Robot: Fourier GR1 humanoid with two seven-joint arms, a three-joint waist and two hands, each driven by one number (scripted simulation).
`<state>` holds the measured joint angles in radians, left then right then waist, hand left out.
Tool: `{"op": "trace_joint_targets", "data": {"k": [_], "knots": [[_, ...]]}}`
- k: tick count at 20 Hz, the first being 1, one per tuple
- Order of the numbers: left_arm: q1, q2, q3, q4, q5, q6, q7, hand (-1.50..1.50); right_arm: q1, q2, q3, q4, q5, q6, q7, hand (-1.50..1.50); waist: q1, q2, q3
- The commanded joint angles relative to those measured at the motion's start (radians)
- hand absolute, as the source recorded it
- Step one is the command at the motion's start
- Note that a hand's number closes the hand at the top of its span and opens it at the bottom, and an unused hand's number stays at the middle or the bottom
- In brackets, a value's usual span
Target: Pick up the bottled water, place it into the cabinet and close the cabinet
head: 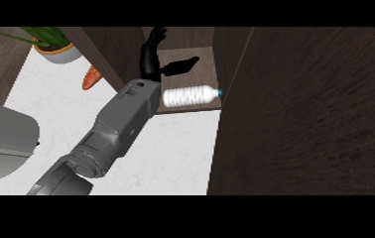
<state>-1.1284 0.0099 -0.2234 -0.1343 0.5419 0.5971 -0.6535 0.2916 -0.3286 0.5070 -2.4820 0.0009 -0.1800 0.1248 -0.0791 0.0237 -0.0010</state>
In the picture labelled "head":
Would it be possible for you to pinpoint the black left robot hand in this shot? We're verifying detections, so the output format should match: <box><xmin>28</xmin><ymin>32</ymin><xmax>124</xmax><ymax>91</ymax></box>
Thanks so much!
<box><xmin>139</xmin><ymin>26</ymin><xmax>201</xmax><ymax>83</ymax></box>

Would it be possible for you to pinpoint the dark wooden cabinet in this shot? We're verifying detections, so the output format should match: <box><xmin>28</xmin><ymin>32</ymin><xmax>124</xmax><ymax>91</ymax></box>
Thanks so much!
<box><xmin>58</xmin><ymin>26</ymin><xmax>256</xmax><ymax>116</ymax></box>

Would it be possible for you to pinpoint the white ribbed water bottle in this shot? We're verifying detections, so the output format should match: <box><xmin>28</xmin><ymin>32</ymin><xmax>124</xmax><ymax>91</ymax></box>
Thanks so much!
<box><xmin>161</xmin><ymin>84</ymin><xmax>226</xmax><ymax>108</ymax></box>

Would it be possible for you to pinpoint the dark wooden cabinet door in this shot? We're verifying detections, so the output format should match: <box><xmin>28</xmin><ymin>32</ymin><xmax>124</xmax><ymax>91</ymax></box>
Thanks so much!
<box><xmin>207</xmin><ymin>26</ymin><xmax>375</xmax><ymax>196</ymax></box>

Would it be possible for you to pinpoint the orange carrot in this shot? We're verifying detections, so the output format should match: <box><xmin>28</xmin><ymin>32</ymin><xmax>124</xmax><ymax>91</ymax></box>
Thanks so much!
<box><xmin>82</xmin><ymin>64</ymin><xmax>102</xmax><ymax>91</ymax></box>

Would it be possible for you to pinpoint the green potted plant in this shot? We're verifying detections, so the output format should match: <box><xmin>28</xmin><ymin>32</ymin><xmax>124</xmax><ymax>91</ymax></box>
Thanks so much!
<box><xmin>0</xmin><ymin>26</ymin><xmax>85</xmax><ymax>65</ymax></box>

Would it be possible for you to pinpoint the grey rounded appliance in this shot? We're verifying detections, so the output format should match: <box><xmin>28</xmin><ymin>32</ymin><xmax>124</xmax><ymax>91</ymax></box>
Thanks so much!
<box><xmin>0</xmin><ymin>106</ymin><xmax>42</xmax><ymax>179</ymax></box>

